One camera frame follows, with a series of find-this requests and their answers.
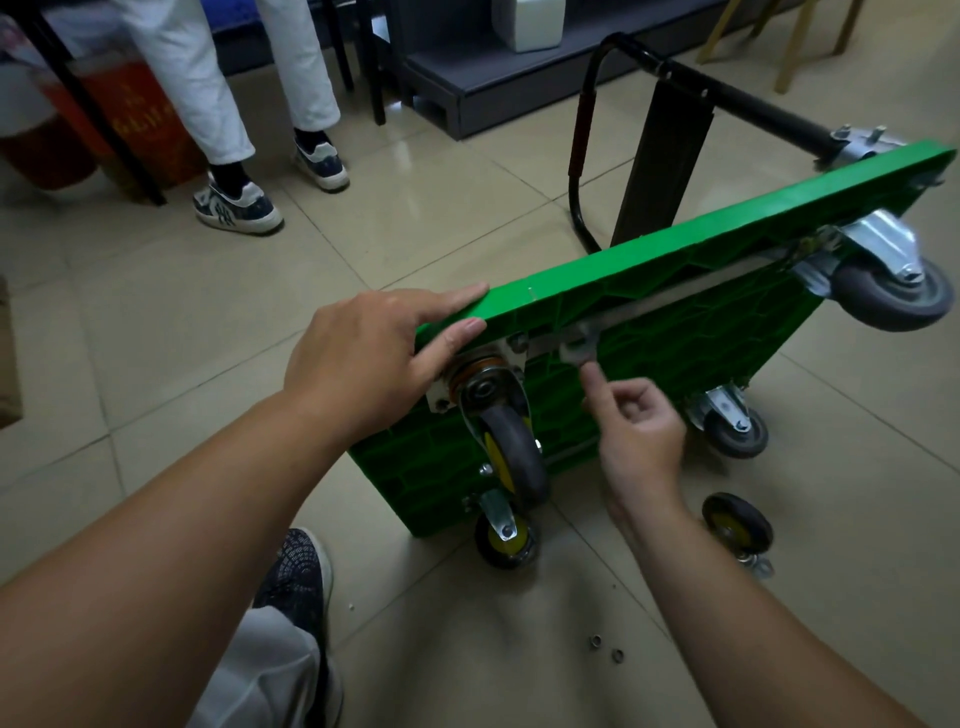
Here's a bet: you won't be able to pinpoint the person's left hand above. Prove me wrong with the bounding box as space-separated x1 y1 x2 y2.
281 282 490 451

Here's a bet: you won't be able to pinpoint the person's right hand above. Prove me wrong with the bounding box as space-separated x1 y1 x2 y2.
578 362 688 526

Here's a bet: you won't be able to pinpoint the silver wrench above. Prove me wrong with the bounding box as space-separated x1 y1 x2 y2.
558 329 603 373

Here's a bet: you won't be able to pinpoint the green platform trolley deck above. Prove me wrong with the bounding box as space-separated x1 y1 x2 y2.
348 31 958 539

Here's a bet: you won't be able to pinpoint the person's right forearm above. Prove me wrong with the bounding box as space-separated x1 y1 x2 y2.
611 491 928 728

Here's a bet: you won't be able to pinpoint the person's left forearm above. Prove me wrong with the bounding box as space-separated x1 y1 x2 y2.
0 393 346 728

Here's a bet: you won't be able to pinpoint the person's dark shoe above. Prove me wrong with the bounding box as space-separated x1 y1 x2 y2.
252 527 346 728

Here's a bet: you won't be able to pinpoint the person's light trousers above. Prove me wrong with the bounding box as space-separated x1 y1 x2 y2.
185 605 325 728

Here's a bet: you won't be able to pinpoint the brown cardboard box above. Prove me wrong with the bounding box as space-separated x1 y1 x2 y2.
0 275 24 430

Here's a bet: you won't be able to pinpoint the blue plastic crate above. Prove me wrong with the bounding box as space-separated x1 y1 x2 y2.
198 0 264 35

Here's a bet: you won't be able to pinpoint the white box on shelf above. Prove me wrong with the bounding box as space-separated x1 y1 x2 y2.
491 0 568 54

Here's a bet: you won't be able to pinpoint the wooden stool legs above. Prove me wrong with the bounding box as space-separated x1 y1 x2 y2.
695 0 868 96

